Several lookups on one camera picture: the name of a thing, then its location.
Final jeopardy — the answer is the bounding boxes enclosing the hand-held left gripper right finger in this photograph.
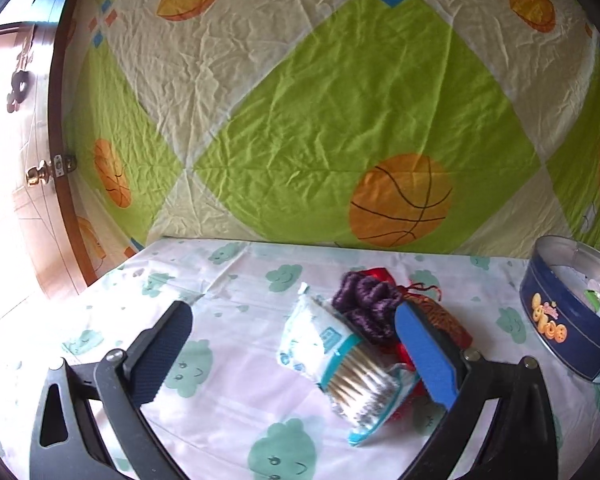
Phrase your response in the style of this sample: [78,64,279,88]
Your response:
[394,301,558,480]

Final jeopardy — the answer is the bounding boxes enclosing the cloud print white tablecloth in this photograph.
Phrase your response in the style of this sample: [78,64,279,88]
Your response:
[0,237,600,480]

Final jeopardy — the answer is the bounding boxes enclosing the round blue tin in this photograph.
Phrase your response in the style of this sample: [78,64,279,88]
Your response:
[519,235,600,385]

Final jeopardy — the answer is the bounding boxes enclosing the cotton swab pack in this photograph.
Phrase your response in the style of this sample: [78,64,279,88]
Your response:
[277,282,423,446]

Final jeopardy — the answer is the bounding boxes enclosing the dark door ornament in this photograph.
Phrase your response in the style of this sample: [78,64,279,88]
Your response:
[7,35,36,113]

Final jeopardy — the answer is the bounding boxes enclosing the brass door knob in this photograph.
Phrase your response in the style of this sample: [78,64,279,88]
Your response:
[26,159,53,188]

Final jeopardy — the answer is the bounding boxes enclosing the purple scrunchie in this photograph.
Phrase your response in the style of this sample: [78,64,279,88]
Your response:
[331,271,405,346]

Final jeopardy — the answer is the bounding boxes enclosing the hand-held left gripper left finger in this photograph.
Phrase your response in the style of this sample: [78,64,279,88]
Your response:
[29,301,193,480]

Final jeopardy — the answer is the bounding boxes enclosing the ball print hanging bedsheet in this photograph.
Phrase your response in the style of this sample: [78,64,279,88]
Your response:
[62,0,600,261]

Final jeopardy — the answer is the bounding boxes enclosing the white packet with green label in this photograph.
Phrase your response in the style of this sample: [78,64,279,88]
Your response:
[580,275,600,311]

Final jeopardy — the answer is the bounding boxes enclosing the wooden door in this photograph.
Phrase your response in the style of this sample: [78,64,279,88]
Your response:
[0,0,103,311]

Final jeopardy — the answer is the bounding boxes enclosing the red brocade pouch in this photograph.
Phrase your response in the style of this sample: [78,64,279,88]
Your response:
[357,266,473,423]

